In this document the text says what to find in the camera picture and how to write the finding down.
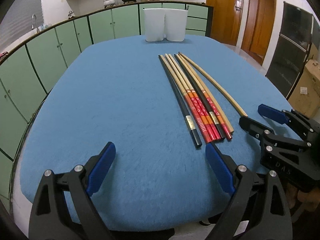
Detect red patterned bamboo chopstick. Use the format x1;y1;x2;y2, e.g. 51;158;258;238
177;53;232;141
161;54;212;144
165;53;217;142
169;53;222;140

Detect large cardboard box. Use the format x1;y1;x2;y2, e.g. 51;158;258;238
287;59;320;118

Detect plain bamboo chopstick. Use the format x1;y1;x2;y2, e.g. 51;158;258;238
178;52;235;133
183;55;248;118

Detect black chopstick with silver band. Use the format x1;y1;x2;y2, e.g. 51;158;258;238
174;54;226;140
158;55;202;147

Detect white twin chopstick holder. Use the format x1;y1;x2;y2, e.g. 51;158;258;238
143;8;188;42

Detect row of green base cabinets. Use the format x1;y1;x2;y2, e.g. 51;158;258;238
0;2;209;205

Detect blue tablecloth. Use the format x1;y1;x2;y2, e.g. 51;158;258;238
21;35;304;230

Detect person's right hand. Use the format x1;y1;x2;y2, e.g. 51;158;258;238
285;182;320;212

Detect window blinds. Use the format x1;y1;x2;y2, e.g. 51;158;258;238
0;0;42;34

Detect wooden door with frame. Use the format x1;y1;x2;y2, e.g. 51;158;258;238
241;0;275;65

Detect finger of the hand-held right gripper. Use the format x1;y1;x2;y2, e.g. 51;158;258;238
258;104;320;143
239;117;310;153

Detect closed wooden door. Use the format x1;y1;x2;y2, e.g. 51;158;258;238
206;0;244;47

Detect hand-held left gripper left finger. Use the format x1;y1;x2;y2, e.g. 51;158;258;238
29;142;116;240

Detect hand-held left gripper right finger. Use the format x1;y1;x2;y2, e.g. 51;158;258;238
205;144;293;240

